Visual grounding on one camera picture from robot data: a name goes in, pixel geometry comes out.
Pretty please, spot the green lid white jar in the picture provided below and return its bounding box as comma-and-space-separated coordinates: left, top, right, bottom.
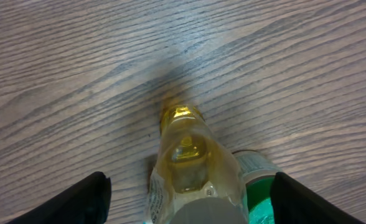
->
233, 151, 280, 224

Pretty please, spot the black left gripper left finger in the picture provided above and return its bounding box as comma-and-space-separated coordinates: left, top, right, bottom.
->
9, 172, 111, 224

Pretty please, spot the clear yellow liquid bottle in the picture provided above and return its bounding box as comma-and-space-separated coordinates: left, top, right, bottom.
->
144, 105, 249, 224

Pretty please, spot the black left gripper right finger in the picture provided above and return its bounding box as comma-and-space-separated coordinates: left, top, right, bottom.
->
270, 172, 364, 224

